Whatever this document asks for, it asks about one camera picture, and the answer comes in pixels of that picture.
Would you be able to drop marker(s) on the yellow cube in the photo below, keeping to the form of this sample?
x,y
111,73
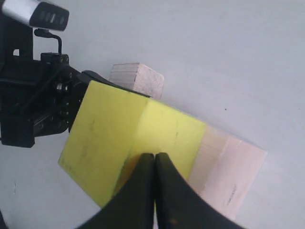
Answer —
x,y
113,128

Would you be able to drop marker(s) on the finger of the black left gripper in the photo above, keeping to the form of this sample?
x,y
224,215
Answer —
x,y
96,77

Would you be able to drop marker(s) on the medium layered plywood cube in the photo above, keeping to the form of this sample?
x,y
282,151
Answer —
x,y
138,77

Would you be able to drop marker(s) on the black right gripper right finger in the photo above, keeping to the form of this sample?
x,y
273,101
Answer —
x,y
177,204

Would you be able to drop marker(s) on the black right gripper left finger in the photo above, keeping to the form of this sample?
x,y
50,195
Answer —
x,y
133,206

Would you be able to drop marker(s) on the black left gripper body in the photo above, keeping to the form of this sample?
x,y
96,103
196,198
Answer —
x,y
37,97

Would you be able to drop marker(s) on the large pale wooden cube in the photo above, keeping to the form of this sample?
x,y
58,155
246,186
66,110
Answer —
x,y
224,170

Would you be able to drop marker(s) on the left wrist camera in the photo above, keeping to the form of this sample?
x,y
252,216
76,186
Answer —
x,y
41,14

